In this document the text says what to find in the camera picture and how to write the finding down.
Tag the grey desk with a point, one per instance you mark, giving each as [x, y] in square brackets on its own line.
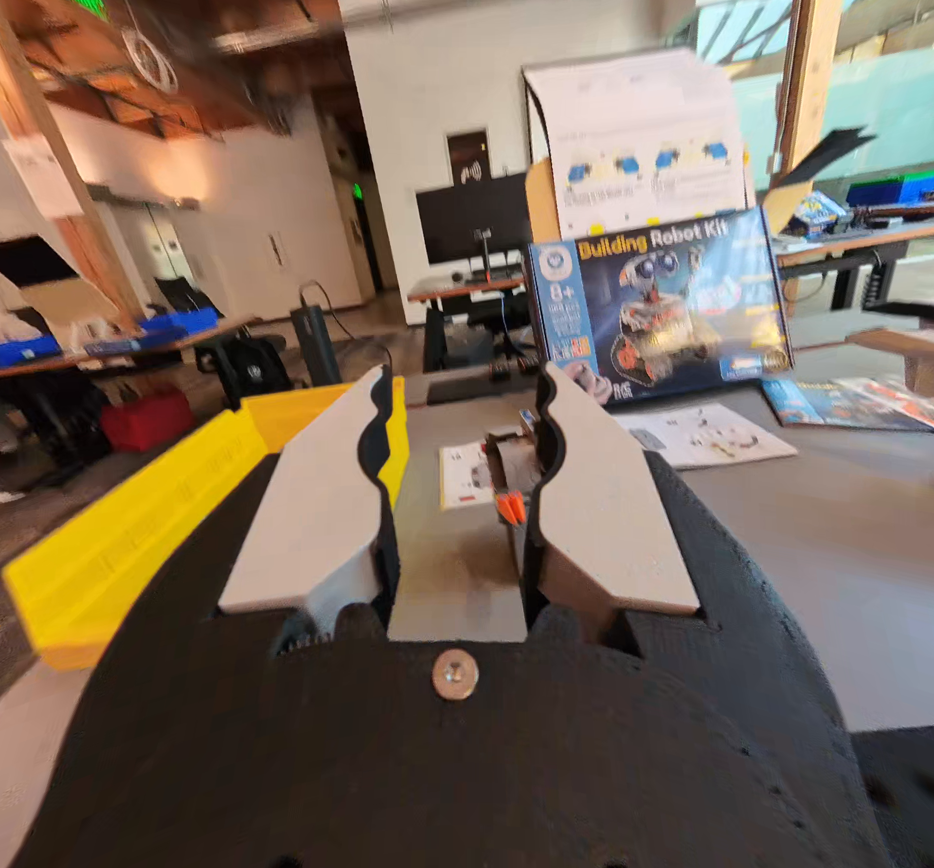
[802, 554]

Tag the black backpack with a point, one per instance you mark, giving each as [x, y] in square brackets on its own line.
[252, 372]

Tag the grey toy robot assembly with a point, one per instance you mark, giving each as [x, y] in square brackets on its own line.
[514, 466]

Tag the open white instruction booklet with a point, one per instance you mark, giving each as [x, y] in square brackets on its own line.
[715, 437]

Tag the yellow storage bin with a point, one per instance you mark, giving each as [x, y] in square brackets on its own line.
[146, 518]

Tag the blue robot kit box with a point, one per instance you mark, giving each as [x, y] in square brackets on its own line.
[657, 342]

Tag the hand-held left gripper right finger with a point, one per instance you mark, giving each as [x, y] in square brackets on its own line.
[613, 518]

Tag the large black monitor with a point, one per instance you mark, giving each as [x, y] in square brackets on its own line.
[474, 218]

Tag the dark teal column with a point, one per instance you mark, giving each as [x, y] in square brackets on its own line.
[315, 346]

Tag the wooden table with clutter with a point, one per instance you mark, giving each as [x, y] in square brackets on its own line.
[839, 244]

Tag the white orange leaflet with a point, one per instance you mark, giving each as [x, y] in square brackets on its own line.
[890, 401]

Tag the red bag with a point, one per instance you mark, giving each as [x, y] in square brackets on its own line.
[146, 419]

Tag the wooden monitor table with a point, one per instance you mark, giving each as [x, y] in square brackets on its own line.
[460, 288]

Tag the blue storage bin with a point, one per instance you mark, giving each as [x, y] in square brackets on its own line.
[179, 320]
[29, 350]

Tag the hanging paper sign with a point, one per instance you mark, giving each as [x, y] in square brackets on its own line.
[44, 175]

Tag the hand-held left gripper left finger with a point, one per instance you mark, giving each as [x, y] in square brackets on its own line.
[314, 518]

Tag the printed sheet on cardboard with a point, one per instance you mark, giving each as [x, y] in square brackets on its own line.
[635, 116]

